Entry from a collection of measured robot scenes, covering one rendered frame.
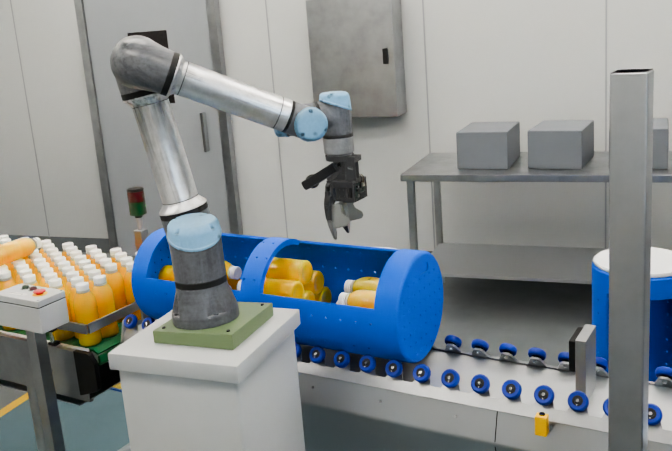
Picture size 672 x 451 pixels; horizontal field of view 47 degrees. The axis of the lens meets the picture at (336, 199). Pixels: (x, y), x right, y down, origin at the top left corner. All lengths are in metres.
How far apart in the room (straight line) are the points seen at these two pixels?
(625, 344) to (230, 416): 0.80
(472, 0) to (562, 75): 0.75
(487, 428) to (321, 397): 0.45
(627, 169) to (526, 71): 3.89
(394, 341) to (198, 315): 0.48
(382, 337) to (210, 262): 0.47
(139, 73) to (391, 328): 0.82
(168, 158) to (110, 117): 4.70
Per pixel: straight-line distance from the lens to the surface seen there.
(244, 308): 1.84
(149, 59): 1.69
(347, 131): 1.90
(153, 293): 2.33
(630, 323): 1.46
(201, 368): 1.67
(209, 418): 1.74
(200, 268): 1.73
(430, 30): 5.35
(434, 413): 1.96
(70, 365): 2.58
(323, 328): 2.00
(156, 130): 1.83
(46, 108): 6.97
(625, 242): 1.41
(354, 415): 2.07
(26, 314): 2.45
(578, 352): 1.86
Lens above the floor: 1.82
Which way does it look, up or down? 13 degrees down
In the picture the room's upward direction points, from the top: 4 degrees counter-clockwise
